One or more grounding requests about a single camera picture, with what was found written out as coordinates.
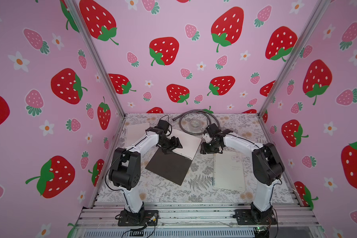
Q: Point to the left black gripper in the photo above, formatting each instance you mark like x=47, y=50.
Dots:
x=175, y=144

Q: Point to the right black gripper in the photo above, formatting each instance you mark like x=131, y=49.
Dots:
x=211, y=146

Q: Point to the dark grey spiral notebook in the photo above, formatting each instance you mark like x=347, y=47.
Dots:
x=175, y=165

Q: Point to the white spiral notebook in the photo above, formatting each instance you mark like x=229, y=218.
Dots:
x=228, y=171

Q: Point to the torn white notebook page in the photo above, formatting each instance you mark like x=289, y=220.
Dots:
x=135, y=132

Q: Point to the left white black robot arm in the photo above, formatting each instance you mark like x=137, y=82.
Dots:
x=125, y=169

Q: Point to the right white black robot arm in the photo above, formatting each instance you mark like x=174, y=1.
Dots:
x=267, y=164

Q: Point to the clear tape roll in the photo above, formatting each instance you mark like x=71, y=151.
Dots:
x=195, y=126

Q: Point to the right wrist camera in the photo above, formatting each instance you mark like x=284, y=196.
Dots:
x=207, y=138

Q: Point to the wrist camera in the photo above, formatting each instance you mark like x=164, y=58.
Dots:
x=207, y=138
x=163, y=125

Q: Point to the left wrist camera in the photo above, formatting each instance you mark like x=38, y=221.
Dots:
x=163, y=125

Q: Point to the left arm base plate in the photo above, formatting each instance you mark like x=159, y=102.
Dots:
x=144, y=217

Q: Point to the aluminium rail frame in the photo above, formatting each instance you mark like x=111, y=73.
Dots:
x=200, y=220

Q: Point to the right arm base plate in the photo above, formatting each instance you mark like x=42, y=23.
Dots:
x=255, y=217

